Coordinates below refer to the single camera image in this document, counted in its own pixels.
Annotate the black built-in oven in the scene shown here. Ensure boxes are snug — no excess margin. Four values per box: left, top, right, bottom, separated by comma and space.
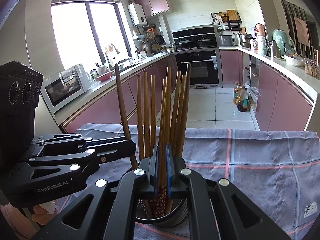
175, 48, 222, 89

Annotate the wall spice rack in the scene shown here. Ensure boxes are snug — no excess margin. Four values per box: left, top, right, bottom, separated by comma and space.
210, 9, 241, 33

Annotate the white water heater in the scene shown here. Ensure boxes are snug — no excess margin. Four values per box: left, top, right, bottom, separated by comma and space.
127, 3, 147, 26

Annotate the dark soy sauce bottle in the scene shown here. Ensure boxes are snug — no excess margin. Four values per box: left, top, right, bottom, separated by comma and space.
237, 87, 249, 112

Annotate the pink wall cabinet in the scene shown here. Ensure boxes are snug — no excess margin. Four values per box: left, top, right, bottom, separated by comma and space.
135, 0, 170, 18

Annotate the kitchen window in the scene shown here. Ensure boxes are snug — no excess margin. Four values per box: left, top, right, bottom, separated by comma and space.
51, 1, 132, 71

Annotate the left hand pink sleeve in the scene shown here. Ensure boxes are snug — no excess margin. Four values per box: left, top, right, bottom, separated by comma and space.
1, 200, 58, 239

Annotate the black mesh utensil holder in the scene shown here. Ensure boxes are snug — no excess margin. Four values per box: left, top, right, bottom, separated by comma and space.
134, 198, 188, 229

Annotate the wooden chopstick bundle in holder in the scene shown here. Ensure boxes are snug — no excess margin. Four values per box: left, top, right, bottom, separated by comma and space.
135, 63, 192, 160

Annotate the pink bowl on counter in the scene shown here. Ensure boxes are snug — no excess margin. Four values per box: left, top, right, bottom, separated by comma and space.
96, 71, 112, 82

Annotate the cooking oil bottle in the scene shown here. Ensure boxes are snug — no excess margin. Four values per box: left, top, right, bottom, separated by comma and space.
233, 82, 244, 105

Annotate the mint green appliance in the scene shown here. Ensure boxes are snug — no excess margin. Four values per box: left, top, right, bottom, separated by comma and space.
272, 29, 295, 56

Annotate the grey plaid tablecloth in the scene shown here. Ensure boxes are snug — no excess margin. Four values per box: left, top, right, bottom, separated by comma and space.
56, 122, 320, 240

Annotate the white microwave oven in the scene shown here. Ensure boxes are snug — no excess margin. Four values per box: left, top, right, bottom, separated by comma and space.
41, 64, 91, 113

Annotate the black range hood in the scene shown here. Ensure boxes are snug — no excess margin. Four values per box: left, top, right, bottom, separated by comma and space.
171, 24, 217, 47

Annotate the steel stock pot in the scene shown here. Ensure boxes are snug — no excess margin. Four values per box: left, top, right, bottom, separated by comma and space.
238, 33, 253, 48

